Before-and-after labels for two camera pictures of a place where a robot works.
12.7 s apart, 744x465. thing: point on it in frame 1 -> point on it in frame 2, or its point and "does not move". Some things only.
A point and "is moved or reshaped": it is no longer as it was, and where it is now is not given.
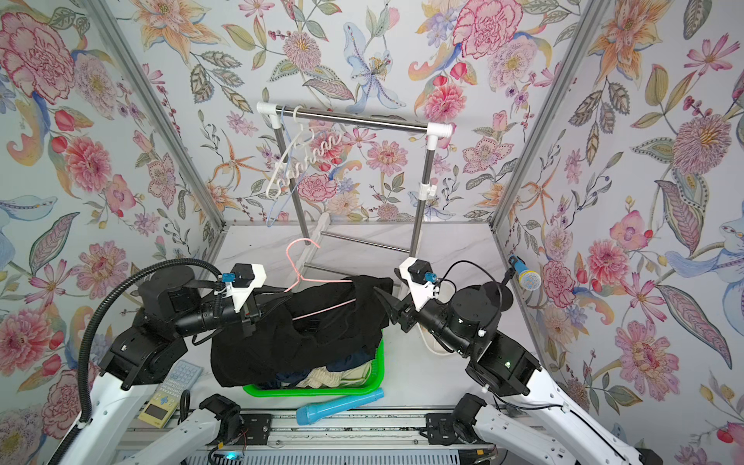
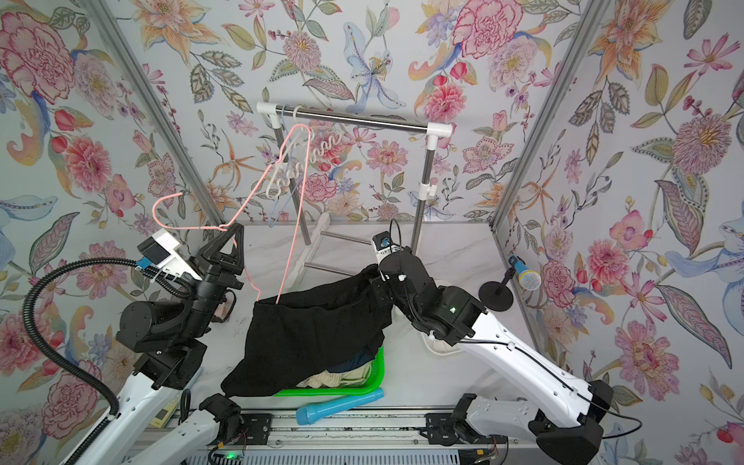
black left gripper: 258,305 -> 217,276
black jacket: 316,325 is moved or reshaped
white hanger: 304,151 does not move
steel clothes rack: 433,131 does not move
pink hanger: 299,277 -> 257,192
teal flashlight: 306,415 does not move
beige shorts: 322,377 does not move
